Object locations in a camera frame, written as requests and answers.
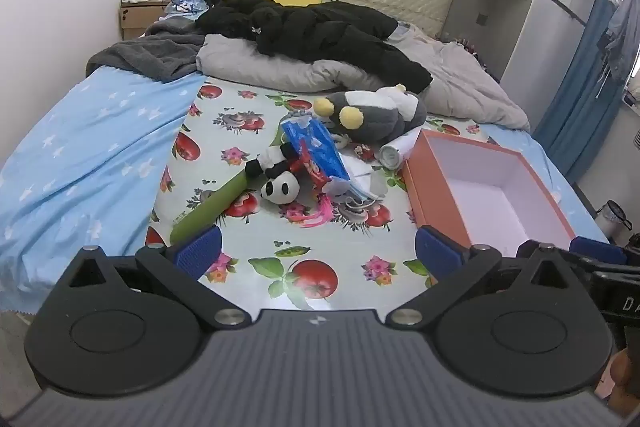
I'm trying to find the panda plush toy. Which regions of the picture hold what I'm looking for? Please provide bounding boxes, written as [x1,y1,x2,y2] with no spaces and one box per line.
[245,142,302,205]

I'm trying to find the blue star bedsheet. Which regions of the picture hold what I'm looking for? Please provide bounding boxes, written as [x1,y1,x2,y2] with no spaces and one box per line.
[0,67,612,314]

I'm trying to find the white spray can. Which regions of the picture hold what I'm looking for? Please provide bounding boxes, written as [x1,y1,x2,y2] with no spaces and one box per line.
[378,129,422,170]

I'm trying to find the fruit printed tablecloth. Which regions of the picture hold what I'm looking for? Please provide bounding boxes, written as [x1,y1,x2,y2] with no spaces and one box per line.
[145,74,497,313]

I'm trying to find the black puffer jacket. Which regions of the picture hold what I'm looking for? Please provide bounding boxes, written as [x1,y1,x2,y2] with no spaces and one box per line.
[195,0,434,94]

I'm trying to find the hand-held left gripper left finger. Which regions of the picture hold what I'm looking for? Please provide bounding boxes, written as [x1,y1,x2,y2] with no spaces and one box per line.
[39,224,248,328]

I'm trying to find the pink tassel doll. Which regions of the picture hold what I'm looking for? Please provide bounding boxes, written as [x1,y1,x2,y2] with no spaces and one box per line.
[299,193,337,229]

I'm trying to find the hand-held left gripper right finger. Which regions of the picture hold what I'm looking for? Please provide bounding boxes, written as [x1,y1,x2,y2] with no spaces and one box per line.
[392,224,601,328]

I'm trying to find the blue plastic bag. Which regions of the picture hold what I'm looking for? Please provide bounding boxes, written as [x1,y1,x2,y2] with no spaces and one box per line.
[280,114,352,184]

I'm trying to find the light grey duvet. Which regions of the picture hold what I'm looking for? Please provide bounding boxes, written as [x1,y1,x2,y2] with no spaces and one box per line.
[195,23,532,131]

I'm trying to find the green massage brush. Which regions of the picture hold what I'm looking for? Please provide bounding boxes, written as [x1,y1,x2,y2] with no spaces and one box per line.
[169,169,262,246]

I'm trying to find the white trash bin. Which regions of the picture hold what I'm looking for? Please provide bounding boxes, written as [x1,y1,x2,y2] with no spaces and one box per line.
[594,200,634,238]

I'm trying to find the hanging denim clothes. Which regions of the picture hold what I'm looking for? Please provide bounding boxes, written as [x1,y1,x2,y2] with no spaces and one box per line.
[596,0,640,98]

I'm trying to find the blue curtain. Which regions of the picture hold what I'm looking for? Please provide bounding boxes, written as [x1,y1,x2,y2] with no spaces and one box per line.
[532,0,632,181]

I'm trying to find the orange cardboard box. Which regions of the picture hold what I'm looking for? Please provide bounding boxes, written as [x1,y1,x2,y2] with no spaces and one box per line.
[401,129,577,258]

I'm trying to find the white fluffy cloth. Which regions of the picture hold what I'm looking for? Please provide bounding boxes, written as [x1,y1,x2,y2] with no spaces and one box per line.
[342,152,388,195]

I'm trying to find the grey penguin plush toy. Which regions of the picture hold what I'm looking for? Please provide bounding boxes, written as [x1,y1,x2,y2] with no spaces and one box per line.
[313,84,429,146]

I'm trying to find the blue printed packet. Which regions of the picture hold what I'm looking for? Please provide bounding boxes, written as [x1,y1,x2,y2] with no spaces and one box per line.
[164,0,209,16]

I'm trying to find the dark grey blanket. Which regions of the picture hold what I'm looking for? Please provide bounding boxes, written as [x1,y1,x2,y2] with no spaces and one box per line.
[86,19,209,83]

